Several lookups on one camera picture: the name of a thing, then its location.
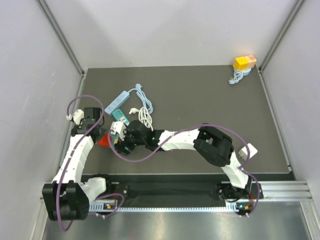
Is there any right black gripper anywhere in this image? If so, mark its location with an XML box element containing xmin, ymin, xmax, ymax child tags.
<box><xmin>115</xmin><ymin>129</ymin><xmax>147</xmax><ymax>157</ymax></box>

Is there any red plug adapter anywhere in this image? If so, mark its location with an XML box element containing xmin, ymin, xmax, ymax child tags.
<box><xmin>97</xmin><ymin>133</ymin><xmax>110</xmax><ymax>148</ymax></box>

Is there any teal triangular power strip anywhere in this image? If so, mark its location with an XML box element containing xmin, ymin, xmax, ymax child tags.
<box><xmin>108</xmin><ymin>134</ymin><xmax>131</xmax><ymax>156</ymax></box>

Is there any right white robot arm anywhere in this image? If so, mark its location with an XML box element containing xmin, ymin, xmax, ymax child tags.
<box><xmin>114</xmin><ymin>120</ymin><xmax>252</xmax><ymax>200</ymax></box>

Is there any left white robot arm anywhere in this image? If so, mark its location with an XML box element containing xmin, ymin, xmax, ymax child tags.
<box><xmin>42</xmin><ymin>107</ymin><xmax>114</xmax><ymax>221</ymax></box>

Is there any white cube plug adapter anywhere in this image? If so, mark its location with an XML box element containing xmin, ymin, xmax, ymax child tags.
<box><xmin>237</xmin><ymin>142</ymin><xmax>258</xmax><ymax>161</ymax></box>

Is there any yellow cube socket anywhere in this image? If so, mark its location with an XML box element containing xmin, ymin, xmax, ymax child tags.
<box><xmin>232</xmin><ymin>56</ymin><xmax>249</xmax><ymax>71</ymax></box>

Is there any orange cube socket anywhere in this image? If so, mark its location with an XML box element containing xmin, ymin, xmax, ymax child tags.
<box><xmin>245</xmin><ymin>55</ymin><xmax>257</xmax><ymax>69</ymax></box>

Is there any teal rectangular power strip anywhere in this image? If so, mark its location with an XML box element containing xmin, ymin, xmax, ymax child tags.
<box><xmin>112</xmin><ymin>109</ymin><xmax>130</xmax><ymax>125</ymax></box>

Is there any light blue power strip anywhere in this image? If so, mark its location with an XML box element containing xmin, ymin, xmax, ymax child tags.
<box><xmin>104</xmin><ymin>90</ymin><xmax>130</xmax><ymax>116</ymax></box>

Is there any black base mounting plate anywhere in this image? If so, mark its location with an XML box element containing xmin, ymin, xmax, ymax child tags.
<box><xmin>84</xmin><ymin>181</ymin><xmax>265</xmax><ymax>201</ymax></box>

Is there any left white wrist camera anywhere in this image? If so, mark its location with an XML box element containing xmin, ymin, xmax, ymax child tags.
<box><xmin>66</xmin><ymin>109</ymin><xmax>84</xmax><ymax>125</ymax></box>

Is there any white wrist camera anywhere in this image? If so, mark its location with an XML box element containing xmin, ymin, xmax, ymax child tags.
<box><xmin>110</xmin><ymin>121</ymin><xmax>127</xmax><ymax>141</ymax></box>
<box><xmin>66</xmin><ymin>109</ymin><xmax>84</xmax><ymax>125</ymax></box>

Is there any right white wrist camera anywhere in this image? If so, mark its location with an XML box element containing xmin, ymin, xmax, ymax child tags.
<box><xmin>110</xmin><ymin>121</ymin><xmax>127</xmax><ymax>141</ymax></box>

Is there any white coiled power cable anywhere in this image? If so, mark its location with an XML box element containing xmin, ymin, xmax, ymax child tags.
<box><xmin>128</xmin><ymin>106</ymin><xmax>154</xmax><ymax>131</ymax></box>

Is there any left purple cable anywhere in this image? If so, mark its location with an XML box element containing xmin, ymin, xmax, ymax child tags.
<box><xmin>56</xmin><ymin>94</ymin><xmax>126</xmax><ymax>232</ymax></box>

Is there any purple cable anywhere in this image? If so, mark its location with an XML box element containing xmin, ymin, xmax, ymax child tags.
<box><xmin>56</xmin><ymin>94</ymin><xmax>126</xmax><ymax>232</ymax></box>
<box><xmin>109</xmin><ymin>124</ymin><xmax>263</xmax><ymax>218</ymax></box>

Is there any light blue power cable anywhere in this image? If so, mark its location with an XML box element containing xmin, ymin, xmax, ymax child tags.
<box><xmin>128</xmin><ymin>83</ymin><xmax>154</xmax><ymax>113</ymax></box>

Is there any grey slotted cable duct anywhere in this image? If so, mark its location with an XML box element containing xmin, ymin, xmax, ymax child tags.
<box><xmin>89</xmin><ymin>201</ymin><xmax>239</xmax><ymax>213</ymax></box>

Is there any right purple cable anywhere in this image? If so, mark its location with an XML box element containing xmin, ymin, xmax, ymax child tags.
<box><xmin>109</xmin><ymin>124</ymin><xmax>263</xmax><ymax>218</ymax></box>

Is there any blue coiled cable with plug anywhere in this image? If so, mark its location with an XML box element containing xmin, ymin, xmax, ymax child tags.
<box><xmin>227</xmin><ymin>67</ymin><xmax>251</xmax><ymax>86</ymax></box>

